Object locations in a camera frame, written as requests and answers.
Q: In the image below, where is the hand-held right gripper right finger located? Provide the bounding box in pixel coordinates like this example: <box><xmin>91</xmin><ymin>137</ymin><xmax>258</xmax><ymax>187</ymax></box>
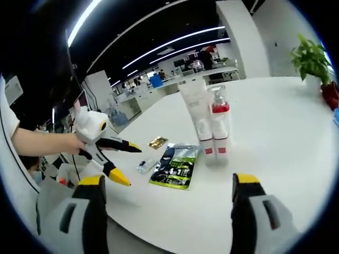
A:
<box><xmin>230</xmin><ymin>172</ymin><xmax>304</xmax><ymax>254</ymax></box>

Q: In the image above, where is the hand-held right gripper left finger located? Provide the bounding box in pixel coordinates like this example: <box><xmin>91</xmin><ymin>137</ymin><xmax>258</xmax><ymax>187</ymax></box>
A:
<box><xmin>37</xmin><ymin>174</ymin><xmax>108</xmax><ymax>254</ymax></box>

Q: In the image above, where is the small clear skincare sachet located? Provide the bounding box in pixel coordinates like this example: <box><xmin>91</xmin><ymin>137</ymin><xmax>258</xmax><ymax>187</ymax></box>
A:
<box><xmin>136</xmin><ymin>158</ymin><xmax>159</xmax><ymax>175</ymax></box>

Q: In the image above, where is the gold foil skincare sachet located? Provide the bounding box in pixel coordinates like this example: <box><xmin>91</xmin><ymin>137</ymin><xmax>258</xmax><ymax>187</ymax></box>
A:
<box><xmin>147</xmin><ymin>135</ymin><xmax>170</xmax><ymax>151</ymax></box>

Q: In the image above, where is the black green skincare pack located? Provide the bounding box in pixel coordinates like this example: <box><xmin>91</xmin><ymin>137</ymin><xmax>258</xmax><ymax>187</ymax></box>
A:
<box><xmin>148</xmin><ymin>142</ymin><xmax>201</xmax><ymax>191</ymax></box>

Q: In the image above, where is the small clear-capped skincare bottle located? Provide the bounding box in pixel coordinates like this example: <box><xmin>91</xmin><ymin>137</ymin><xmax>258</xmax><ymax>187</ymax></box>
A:
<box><xmin>197</xmin><ymin>117</ymin><xmax>215</xmax><ymax>167</ymax></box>

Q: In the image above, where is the white skincare tube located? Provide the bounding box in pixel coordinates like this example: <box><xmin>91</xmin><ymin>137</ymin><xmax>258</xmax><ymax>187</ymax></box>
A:
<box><xmin>177</xmin><ymin>80</ymin><xmax>214</xmax><ymax>142</ymax></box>

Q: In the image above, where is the red-collared white skincare bottle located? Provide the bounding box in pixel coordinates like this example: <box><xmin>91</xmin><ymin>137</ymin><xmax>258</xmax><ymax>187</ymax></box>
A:
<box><xmin>207</xmin><ymin>85</ymin><xmax>234</xmax><ymax>167</ymax></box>

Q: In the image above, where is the open white laptop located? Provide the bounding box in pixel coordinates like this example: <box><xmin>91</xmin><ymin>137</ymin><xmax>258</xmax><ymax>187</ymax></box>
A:
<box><xmin>73</xmin><ymin>89</ymin><xmax>88</xmax><ymax>115</ymax></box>

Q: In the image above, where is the black white checkerboard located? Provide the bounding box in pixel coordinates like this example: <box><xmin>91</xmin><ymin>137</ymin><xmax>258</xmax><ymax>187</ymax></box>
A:
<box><xmin>44</xmin><ymin>155</ymin><xmax>68</xmax><ymax>177</ymax></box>

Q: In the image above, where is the white worn device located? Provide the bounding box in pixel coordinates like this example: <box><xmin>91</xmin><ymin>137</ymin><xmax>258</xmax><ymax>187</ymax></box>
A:
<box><xmin>4</xmin><ymin>76</ymin><xmax>21</xmax><ymax>106</ymax></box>

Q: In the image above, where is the wide ceiling light strip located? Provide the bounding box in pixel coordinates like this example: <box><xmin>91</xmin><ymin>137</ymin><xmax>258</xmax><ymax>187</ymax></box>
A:
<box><xmin>67</xmin><ymin>0</ymin><xmax>103</xmax><ymax>49</ymax></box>

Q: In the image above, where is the long white office counter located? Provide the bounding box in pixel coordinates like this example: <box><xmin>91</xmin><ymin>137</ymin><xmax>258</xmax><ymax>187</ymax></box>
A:
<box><xmin>158</xmin><ymin>67</ymin><xmax>240</xmax><ymax>89</ymax></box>

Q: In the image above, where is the long ceiling light strip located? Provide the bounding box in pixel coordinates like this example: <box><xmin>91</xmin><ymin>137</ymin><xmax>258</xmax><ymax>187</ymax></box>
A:
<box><xmin>149</xmin><ymin>37</ymin><xmax>231</xmax><ymax>65</ymax></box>
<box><xmin>122</xmin><ymin>25</ymin><xmax>226</xmax><ymax>70</ymax></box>

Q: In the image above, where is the dark red container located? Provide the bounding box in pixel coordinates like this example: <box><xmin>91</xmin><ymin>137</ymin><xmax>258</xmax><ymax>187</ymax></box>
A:
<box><xmin>319</xmin><ymin>80</ymin><xmax>339</xmax><ymax>110</ymax></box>

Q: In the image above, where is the green potted plant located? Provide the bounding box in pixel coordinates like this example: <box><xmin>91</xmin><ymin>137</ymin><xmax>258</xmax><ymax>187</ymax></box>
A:
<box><xmin>289</xmin><ymin>33</ymin><xmax>334</xmax><ymax>89</ymax></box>

